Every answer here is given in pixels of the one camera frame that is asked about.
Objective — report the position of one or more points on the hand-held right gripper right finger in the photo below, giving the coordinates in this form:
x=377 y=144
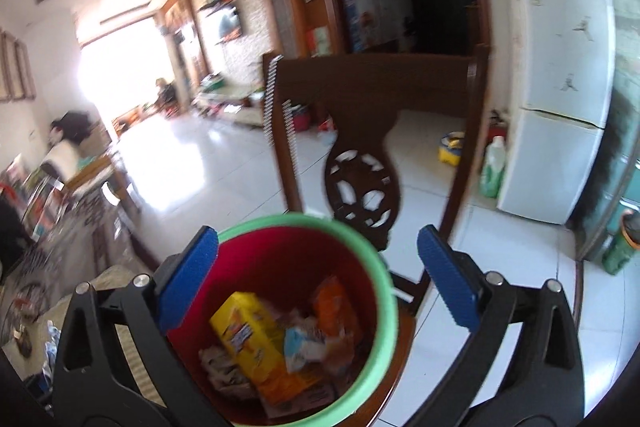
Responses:
x=447 y=279

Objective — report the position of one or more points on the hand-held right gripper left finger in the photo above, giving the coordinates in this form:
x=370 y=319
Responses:
x=187 y=277

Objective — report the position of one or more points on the yellow cardboard box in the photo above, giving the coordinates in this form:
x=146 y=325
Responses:
x=247 y=337

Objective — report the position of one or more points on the red bin with green rim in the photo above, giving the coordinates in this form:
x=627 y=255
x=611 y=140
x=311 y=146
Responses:
x=280 y=257

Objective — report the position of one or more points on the blue and white wrapper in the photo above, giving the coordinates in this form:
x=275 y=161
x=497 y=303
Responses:
x=300 y=347

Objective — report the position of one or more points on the white crumpled paper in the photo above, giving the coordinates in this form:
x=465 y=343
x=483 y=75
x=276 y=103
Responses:
x=225 y=369

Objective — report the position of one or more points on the grey patterned blanket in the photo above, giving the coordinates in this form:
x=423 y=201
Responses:
x=85 y=247

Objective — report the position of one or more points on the green detergent bottle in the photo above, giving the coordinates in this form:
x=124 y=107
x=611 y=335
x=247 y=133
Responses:
x=492 y=172

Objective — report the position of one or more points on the yellow plastic toy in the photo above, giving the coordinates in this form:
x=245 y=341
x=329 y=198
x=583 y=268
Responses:
x=451 y=149

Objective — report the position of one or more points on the wooden sofa with cushions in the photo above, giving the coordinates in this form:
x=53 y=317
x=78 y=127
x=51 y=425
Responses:
x=85 y=172

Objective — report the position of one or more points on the flat orange packet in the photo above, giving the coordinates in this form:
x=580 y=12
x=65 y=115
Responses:
x=295 y=389

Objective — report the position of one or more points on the stack of magazines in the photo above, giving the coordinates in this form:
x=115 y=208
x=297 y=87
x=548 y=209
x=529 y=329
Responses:
x=40 y=202

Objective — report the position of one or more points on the green plastic jar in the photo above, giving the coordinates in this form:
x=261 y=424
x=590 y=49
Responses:
x=622 y=244

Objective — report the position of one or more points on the wooden television cabinet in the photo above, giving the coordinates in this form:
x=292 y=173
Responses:
x=230 y=102

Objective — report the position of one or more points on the black clothing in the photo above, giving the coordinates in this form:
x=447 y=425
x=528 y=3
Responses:
x=10 y=242

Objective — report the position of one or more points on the black bag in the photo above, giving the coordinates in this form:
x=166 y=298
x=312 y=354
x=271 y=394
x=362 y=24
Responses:
x=75 y=125

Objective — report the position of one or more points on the silver coiled strip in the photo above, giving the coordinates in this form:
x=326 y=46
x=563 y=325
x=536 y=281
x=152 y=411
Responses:
x=270 y=102

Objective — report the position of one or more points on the small red waste bin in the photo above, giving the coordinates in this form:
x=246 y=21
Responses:
x=301 y=119

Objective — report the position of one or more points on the red and blue dustpan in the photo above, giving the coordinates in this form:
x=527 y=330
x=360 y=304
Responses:
x=326 y=125

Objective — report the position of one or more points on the carved wooden chair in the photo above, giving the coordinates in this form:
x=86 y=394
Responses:
x=370 y=82

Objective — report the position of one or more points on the white refrigerator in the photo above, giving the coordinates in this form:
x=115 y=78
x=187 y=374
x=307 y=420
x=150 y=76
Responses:
x=555 y=57

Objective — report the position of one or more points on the wall-mounted television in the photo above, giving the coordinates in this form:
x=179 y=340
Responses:
x=230 y=24

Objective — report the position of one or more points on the framed wall picture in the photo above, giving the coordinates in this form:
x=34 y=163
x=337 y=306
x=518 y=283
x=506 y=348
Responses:
x=29 y=69
x=17 y=69
x=4 y=67

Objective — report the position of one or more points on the wall calendar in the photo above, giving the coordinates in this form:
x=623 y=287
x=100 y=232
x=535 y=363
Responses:
x=317 y=42

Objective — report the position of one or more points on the wall shelf with bowls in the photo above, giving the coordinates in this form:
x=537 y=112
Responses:
x=217 y=1

